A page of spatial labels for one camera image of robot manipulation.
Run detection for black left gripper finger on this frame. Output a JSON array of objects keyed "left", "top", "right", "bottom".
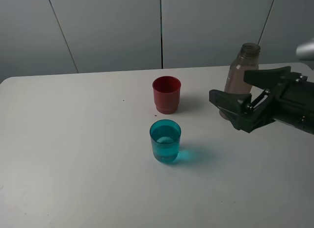
[{"left": 209, "top": 90, "right": 272, "bottom": 133}]

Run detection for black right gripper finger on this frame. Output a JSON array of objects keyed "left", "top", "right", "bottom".
[{"left": 243, "top": 66, "right": 291, "bottom": 90}]

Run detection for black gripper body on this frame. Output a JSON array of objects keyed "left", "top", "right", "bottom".
[{"left": 245, "top": 72, "right": 314, "bottom": 135}]

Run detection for brown translucent plastic bottle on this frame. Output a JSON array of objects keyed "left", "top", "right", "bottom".
[{"left": 219, "top": 43, "right": 261, "bottom": 121}]

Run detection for teal translucent plastic cup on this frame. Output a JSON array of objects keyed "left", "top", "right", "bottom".
[{"left": 149, "top": 119, "right": 182, "bottom": 163}]

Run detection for red plastic cup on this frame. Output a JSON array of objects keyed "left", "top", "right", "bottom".
[{"left": 152, "top": 76, "right": 181, "bottom": 114}]

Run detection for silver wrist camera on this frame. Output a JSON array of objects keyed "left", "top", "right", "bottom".
[{"left": 296, "top": 38, "right": 314, "bottom": 61}]

